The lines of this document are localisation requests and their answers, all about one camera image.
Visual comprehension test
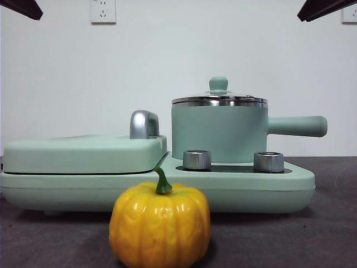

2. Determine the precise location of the glass lid with green knob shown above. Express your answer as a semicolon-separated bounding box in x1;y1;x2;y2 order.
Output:
171;76;268;104

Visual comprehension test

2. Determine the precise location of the yellow pumpkin with green stem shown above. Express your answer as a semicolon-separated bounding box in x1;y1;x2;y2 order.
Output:
108;166;212;268

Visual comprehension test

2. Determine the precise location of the green hinged griddle cover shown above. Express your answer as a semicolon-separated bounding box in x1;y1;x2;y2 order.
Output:
2;133;169;175

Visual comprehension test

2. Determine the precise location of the silver control knob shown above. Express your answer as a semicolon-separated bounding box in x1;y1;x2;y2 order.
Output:
182;150;212;171
253;151;285;173

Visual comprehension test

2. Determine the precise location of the green breakfast machine base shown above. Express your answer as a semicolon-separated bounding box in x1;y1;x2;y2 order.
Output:
0;160;316;217

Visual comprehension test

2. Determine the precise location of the white wall socket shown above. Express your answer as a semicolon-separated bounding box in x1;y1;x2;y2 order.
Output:
341;7;357;25
90;0;117;25

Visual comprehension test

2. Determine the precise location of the green pot with straight handle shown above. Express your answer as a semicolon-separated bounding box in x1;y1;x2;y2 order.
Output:
170;100;329;164

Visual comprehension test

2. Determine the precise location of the silver griddle cover handle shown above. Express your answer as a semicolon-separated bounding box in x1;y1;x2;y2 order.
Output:
129;110;161;140

